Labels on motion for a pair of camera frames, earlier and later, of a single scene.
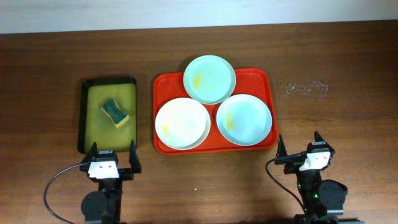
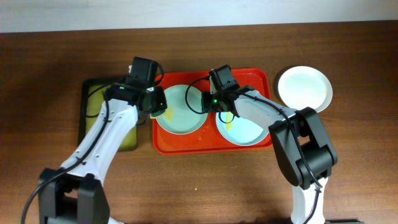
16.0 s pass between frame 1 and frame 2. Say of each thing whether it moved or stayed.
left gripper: moved
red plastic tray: stayed
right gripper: moved
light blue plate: stayed
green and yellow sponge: moved
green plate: moved
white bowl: moved
